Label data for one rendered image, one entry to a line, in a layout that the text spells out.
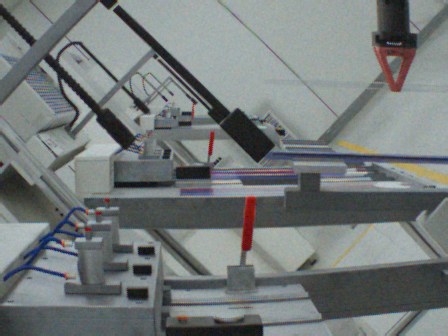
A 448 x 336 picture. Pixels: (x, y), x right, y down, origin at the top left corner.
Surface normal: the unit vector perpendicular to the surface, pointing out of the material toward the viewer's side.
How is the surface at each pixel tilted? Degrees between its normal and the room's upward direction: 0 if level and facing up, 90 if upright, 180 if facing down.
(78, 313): 90
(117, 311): 90
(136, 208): 90
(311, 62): 90
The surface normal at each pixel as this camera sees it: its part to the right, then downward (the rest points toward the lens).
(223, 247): 0.04, 0.07
